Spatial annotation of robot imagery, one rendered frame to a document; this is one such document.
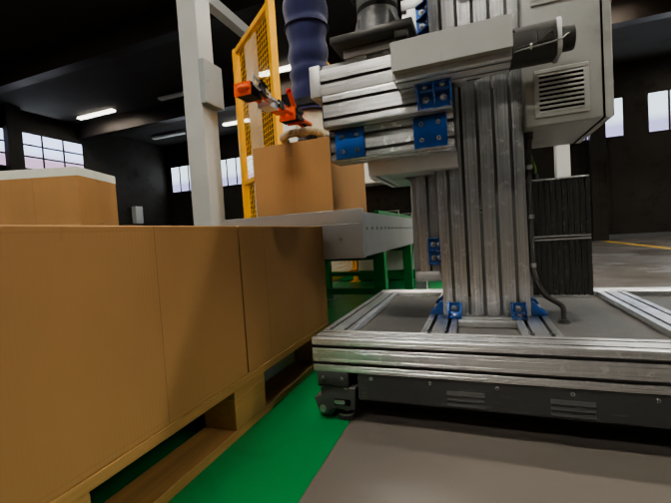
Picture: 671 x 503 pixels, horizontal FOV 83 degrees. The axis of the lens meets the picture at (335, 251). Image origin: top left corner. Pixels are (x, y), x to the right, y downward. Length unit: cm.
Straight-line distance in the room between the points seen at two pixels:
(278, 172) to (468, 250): 101
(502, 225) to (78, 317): 106
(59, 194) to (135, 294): 212
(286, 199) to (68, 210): 149
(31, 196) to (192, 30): 150
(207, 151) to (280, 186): 113
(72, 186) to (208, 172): 80
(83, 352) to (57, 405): 8
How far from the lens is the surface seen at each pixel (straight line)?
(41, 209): 293
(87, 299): 73
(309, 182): 178
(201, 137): 292
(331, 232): 163
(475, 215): 123
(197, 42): 313
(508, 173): 124
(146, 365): 82
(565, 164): 447
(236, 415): 108
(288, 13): 230
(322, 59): 219
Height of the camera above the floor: 50
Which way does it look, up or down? 2 degrees down
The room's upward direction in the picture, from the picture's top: 4 degrees counter-clockwise
